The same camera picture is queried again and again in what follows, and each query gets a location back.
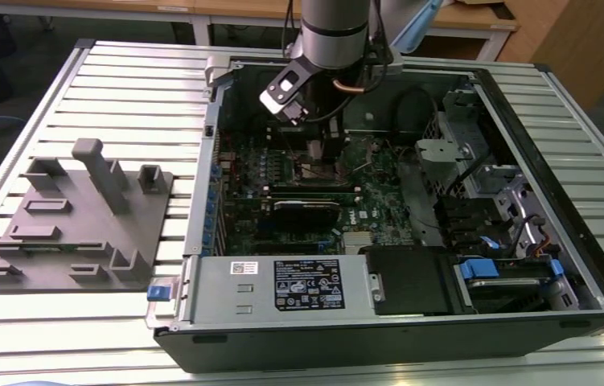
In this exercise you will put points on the silver topped CPU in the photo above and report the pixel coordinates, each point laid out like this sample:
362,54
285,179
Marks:
317,169

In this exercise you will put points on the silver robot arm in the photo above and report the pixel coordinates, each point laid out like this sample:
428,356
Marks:
334,40

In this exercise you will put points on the CPU socket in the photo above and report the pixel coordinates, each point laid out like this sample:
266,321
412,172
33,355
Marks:
297,173

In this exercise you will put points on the silver drive cage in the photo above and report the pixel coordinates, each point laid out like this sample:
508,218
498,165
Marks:
441,154

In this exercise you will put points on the green motherboard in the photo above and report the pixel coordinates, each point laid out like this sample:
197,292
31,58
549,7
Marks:
388,209

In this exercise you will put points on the black graphics card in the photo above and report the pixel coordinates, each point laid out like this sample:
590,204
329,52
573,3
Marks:
305,219

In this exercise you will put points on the silver chipset heatsink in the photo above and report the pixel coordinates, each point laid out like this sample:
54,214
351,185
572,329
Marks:
358,238

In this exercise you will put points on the wooden desk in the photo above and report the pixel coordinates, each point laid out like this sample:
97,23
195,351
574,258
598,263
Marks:
474,20
39,4

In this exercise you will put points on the black plastic shroud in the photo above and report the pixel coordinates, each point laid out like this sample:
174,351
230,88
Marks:
409,281

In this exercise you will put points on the silver power supply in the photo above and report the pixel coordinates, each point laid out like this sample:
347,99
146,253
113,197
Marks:
215,277

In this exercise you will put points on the blue disk carrier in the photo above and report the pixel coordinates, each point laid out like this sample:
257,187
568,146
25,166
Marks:
478,268

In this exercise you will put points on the wooden cabinet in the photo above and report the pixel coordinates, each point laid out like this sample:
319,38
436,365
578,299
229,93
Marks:
576,40

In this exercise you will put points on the grey parts rack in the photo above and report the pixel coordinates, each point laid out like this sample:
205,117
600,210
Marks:
82,225

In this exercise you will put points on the blue case latch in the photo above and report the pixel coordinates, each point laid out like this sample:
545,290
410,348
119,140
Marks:
159,292

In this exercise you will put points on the black PC case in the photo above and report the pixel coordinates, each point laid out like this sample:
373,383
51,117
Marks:
334,350

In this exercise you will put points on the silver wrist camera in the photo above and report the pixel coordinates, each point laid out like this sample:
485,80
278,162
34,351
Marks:
287,86

